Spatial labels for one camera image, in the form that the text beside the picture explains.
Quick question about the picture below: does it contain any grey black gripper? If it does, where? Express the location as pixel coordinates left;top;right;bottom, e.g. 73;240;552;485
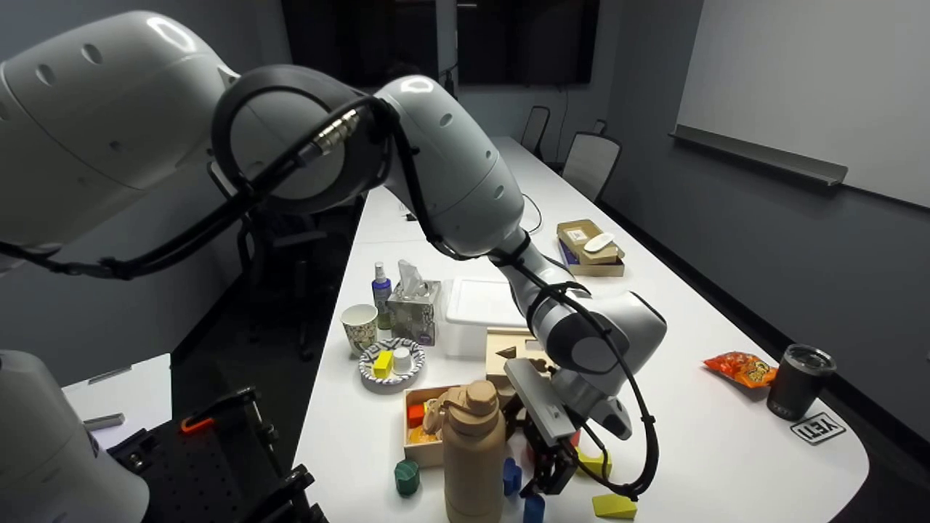
504;358;631;493

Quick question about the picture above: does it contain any white whiteboard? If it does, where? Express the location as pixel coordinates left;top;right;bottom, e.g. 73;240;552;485
676;0;930;206

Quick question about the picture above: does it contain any tan insulated water bottle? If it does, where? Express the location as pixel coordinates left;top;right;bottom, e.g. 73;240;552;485
424;380;504;523

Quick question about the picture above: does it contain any black wall monitor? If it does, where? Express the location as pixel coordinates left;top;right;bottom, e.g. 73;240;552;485
282;0;599;88

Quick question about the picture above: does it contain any patterned plate with blocks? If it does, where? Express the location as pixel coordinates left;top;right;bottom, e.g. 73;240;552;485
358;336;424;392

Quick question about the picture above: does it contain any white plastic bin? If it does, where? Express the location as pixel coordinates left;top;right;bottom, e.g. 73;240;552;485
437;278;526;361

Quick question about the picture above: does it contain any blue cylinder block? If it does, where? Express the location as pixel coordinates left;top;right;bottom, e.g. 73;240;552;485
523;493;546;523

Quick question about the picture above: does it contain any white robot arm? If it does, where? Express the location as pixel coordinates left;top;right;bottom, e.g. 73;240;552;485
0;11;666;438

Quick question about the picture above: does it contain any patterned paper cup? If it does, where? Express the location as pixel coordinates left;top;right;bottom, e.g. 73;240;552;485
340;306;378;355

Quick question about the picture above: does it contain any yellow L-shaped block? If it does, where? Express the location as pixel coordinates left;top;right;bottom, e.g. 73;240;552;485
574;450;610;476

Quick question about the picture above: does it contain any black travel mug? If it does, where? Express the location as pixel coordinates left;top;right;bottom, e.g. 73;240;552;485
767;344;837;422

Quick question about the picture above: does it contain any orange block in tray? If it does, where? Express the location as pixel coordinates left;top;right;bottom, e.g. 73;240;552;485
407;403;424;428

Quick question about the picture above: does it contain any grey office chair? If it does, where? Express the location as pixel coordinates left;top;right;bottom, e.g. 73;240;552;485
561;134;622;200

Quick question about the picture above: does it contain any orange snack bag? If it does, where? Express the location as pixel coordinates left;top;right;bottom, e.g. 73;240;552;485
706;351;775;392

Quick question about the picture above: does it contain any wooden shape sorter box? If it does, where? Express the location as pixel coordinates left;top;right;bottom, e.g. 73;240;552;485
485;332;552;390

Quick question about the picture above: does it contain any patterned tissue box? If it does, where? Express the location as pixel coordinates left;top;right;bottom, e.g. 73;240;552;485
387;259;440;347

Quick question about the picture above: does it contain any small wooden tray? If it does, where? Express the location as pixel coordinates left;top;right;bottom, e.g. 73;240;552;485
403;387;448;467

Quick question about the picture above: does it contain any black and white sticker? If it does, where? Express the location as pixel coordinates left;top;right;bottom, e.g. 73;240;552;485
789;412;843;445

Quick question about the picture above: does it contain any black cart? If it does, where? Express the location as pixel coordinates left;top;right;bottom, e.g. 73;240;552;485
111;387;327;523

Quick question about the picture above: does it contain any flowery blue block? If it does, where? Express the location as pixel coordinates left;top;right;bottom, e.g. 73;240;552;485
503;456;523;496

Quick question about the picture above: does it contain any blue spray bottle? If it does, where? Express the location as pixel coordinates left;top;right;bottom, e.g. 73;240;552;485
371;264;391;332

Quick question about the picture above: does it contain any yellow wedge block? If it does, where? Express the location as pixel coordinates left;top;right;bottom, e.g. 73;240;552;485
592;493;637;519

